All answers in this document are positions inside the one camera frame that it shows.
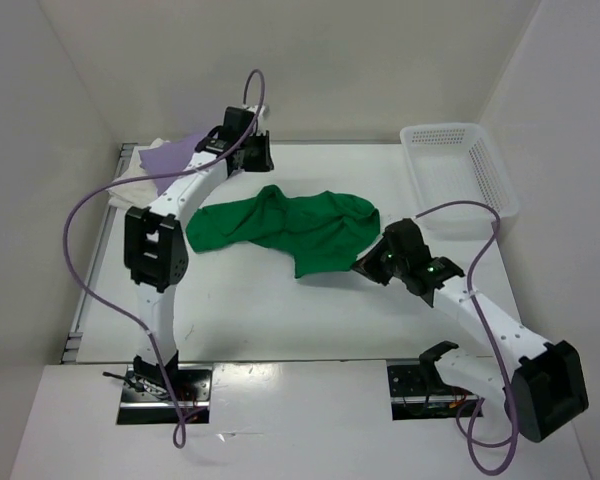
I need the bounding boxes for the purple t shirt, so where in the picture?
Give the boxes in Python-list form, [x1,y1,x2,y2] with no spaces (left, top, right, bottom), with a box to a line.
[140,133,204,176]

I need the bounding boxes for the green t shirt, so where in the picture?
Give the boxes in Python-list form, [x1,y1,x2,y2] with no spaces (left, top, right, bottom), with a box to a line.
[185,185,380,279]

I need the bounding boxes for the white t shirt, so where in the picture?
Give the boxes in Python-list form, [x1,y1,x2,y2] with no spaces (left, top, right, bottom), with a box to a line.
[108,138,168,210]

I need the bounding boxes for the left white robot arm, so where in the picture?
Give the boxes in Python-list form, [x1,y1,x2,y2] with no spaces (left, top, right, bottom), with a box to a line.
[123,106,274,400]

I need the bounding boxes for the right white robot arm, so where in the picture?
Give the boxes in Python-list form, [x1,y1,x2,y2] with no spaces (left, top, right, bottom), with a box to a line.
[352,219,589,443]

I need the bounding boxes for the white plastic basket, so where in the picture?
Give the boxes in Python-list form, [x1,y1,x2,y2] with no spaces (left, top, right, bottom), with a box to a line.
[399,123,519,240]

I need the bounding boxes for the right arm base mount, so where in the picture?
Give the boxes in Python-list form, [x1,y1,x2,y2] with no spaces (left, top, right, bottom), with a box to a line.
[386,359,477,421]

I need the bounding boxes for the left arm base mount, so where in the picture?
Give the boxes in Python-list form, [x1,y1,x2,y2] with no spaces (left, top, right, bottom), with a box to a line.
[102,364,213,425]

